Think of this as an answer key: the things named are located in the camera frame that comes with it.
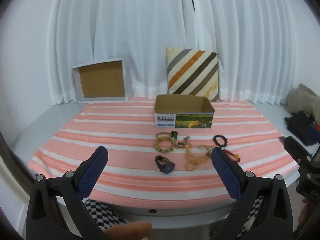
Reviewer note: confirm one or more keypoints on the dark wristwatch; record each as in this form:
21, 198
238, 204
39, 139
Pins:
167, 167

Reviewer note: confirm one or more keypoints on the beige pillow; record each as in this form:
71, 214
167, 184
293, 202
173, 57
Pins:
302, 100

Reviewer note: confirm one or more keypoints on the gold jewelry piece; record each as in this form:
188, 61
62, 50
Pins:
203, 146

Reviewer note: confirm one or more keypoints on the person's leg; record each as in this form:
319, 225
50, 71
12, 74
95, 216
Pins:
130, 230

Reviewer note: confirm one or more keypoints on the white open box lid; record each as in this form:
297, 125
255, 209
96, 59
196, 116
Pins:
101, 81

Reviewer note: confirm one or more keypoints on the printed cardboard box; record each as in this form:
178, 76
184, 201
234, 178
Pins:
183, 120

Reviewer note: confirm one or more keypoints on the green and black pendant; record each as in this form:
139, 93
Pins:
174, 133

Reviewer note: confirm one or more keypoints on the striped cushion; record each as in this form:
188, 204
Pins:
192, 73

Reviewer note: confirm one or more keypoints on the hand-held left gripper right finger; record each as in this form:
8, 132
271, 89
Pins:
227, 172

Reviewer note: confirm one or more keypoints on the white curtain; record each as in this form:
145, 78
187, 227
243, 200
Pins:
150, 30

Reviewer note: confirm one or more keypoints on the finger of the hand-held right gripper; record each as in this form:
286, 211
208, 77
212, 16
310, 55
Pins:
293, 147

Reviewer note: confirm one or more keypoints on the dark cloth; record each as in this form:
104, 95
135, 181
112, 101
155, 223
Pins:
300, 127

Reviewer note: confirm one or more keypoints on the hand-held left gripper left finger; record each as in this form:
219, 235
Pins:
93, 170

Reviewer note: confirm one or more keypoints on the person's right hand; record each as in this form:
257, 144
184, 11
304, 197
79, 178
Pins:
303, 213

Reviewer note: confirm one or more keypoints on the pink striped blanket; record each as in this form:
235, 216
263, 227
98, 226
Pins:
120, 135

